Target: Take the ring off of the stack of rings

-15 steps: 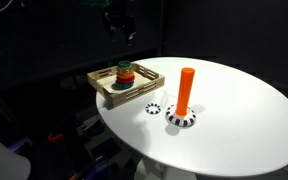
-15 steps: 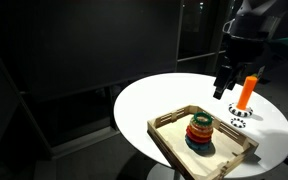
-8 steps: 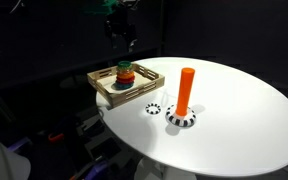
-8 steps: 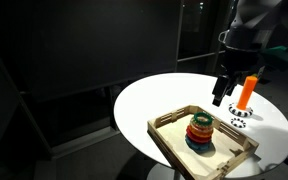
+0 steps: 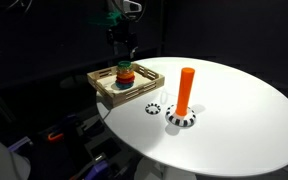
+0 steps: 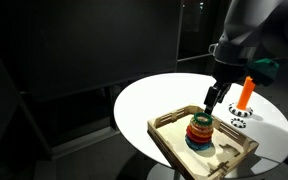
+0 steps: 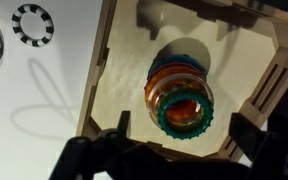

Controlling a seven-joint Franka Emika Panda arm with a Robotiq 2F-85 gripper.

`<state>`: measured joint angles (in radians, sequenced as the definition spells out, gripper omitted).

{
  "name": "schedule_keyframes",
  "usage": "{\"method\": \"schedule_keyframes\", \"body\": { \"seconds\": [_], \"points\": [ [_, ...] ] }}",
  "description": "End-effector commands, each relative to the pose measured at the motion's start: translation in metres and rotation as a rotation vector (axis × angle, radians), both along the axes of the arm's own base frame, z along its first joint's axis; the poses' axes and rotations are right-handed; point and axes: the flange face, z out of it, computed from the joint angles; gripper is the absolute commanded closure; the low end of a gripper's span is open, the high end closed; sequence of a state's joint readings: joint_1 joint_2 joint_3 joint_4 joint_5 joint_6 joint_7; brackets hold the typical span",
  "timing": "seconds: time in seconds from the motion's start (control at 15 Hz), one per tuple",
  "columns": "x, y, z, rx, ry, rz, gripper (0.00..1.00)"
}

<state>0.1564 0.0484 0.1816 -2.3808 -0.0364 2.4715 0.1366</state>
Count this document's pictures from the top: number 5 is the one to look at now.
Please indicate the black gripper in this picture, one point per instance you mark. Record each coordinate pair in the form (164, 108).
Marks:
(122, 35)

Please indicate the wooden slotted tray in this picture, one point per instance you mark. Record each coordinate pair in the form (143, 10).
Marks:
(140, 90)

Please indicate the orange stacking peg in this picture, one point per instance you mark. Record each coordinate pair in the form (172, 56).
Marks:
(185, 90)

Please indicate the purple clamp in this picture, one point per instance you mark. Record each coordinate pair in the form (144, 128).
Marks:
(19, 145)

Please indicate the white rounded object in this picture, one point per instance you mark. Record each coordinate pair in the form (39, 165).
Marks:
(0, 160)

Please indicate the white table pedestal base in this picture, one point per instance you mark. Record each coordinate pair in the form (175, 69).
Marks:
(164, 171)

